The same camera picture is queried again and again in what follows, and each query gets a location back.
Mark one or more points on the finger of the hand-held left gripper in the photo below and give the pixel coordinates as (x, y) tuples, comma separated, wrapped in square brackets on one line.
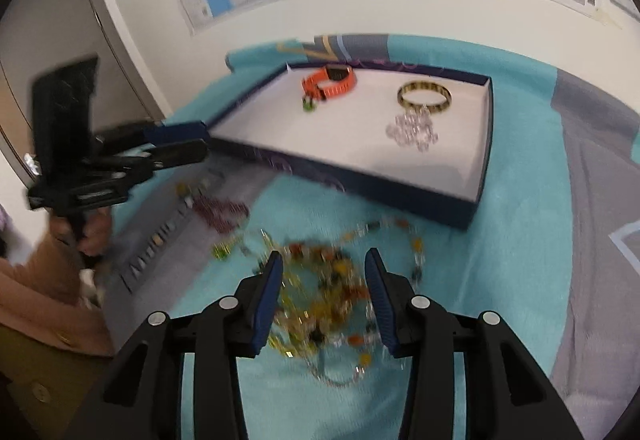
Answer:
[(175, 133), (180, 153)]

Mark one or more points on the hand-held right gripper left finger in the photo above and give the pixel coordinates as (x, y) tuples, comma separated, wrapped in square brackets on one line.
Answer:
[(265, 302)]

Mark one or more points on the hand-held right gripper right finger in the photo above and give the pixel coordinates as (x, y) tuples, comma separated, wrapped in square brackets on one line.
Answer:
[(382, 307)]

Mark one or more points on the white shallow tray box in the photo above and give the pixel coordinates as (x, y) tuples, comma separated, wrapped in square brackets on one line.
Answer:
[(350, 140)]

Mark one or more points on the person's left hand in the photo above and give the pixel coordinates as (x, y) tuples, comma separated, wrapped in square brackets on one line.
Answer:
[(97, 232)]

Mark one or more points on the beige door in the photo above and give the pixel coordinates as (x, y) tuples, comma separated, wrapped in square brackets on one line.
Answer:
[(47, 35)]

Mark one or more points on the orange smartwatch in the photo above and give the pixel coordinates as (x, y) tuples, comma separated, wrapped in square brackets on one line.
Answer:
[(344, 86)]

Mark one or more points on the teal and grey blanket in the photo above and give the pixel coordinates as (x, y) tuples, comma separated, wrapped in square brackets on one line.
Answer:
[(525, 200)]

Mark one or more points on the tortoiseshell bangle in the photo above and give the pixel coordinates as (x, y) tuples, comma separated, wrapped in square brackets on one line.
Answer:
[(425, 86)]

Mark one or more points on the olive green garment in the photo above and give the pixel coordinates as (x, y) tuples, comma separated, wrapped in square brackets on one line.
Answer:
[(45, 390)]

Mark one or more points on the grey door frame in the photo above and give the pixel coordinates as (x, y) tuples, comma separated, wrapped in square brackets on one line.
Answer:
[(117, 35)]

